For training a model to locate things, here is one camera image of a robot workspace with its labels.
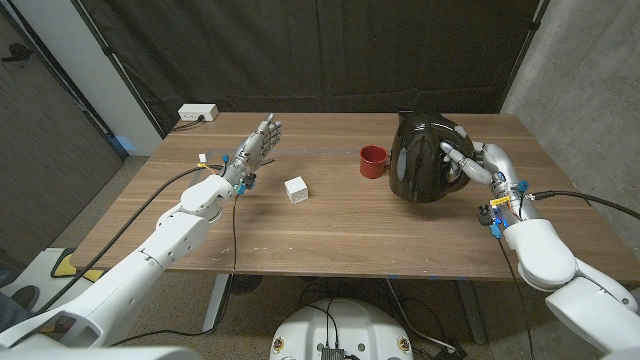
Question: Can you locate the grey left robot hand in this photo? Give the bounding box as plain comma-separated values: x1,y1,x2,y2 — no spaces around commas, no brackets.
219,112,284,189

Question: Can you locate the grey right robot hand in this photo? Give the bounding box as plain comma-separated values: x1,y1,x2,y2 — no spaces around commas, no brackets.
439,124,517,195

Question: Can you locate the black glossy kettle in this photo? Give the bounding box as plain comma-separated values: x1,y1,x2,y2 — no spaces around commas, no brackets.
388,110,476,204

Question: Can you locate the white cube block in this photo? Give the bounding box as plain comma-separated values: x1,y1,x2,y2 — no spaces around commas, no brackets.
283,175,310,205

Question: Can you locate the red enamel cup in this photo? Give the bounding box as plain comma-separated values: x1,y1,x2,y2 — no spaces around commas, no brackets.
358,144,391,180

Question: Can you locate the grey tape outline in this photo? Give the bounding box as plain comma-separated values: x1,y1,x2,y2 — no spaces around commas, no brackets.
154,148,564,274

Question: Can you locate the white power strip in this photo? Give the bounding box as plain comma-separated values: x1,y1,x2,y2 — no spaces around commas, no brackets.
177,103,220,123

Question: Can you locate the black fabric backdrop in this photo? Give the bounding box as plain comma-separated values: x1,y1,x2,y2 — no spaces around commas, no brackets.
74,0,544,134

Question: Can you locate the black round fan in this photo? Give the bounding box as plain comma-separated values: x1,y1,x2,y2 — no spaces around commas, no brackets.
227,273,264,296

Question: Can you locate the black backdrop stand pole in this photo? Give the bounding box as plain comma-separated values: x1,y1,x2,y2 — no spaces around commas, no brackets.
499,0,551,114
69,0,166,139

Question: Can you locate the grey table leg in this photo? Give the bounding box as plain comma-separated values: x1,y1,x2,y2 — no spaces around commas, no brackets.
453,279,489,345

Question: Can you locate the white table leg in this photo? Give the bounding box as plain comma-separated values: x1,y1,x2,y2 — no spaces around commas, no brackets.
202,273,231,335

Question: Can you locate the black power adapter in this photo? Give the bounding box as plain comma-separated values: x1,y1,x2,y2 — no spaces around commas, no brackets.
432,342,469,360

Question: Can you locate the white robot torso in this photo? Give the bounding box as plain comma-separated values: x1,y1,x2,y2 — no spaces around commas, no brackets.
269,298,415,360

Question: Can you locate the white base with yellow pad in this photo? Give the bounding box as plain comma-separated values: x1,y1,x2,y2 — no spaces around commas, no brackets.
0,247,109,314

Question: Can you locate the black power strip cord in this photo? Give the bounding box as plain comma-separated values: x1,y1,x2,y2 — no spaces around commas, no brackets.
171,114,206,133

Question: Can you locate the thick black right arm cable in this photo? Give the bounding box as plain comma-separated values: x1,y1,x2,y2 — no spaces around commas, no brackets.
529,189,640,221

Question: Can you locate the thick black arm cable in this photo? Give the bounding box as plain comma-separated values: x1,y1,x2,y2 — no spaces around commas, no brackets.
529,189,640,221
37,163,226,314

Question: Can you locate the thin black left wrist cable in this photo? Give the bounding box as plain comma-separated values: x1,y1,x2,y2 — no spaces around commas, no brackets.
110,192,241,348

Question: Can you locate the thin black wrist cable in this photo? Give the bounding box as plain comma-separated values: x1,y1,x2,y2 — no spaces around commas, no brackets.
110,192,241,348
494,234,536,360

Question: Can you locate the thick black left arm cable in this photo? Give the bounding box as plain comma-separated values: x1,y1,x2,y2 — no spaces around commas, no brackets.
37,163,226,314

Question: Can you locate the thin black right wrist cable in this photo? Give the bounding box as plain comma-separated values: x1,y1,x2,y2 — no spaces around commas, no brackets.
494,234,536,360

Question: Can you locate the grey floor cable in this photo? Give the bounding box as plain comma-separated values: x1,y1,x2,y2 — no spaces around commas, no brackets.
383,277,457,352

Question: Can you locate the black torso cable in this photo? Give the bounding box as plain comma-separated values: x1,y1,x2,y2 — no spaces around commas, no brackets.
305,299,341,351

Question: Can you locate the black door handle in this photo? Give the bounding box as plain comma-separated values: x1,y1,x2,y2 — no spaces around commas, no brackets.
0,42,35,64

